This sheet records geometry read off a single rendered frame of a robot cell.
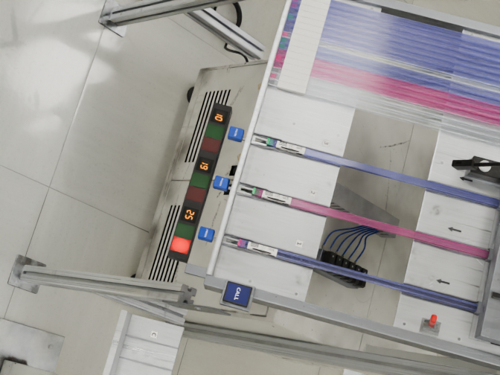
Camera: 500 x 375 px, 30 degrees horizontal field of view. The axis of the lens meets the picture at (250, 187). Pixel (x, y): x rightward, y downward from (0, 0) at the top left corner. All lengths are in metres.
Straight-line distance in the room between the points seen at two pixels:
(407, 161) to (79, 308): 0.96
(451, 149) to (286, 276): 0.43
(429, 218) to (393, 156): 0.55
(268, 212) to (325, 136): 0.20
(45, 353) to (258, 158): 0.88
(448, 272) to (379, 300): 0.54
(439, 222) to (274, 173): 0.35
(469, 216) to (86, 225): 1.08
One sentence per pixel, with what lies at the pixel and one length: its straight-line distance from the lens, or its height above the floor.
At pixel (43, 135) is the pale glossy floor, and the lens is 2.47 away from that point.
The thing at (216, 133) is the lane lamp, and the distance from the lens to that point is 1.95.
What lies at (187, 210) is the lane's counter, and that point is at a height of 0.65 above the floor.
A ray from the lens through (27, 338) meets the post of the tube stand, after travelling 2.47.
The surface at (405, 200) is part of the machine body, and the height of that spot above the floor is 0.62.
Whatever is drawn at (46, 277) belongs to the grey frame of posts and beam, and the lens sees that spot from 2.34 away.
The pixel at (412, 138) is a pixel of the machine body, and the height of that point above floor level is 0.62.
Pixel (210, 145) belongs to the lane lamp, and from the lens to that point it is 1.94.
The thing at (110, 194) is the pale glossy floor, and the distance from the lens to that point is 2.59.
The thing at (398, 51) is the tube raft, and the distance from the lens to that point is 2.02.
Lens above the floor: 2.11
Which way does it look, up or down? 46 degrees down
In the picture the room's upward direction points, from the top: 90 degrees clockwise
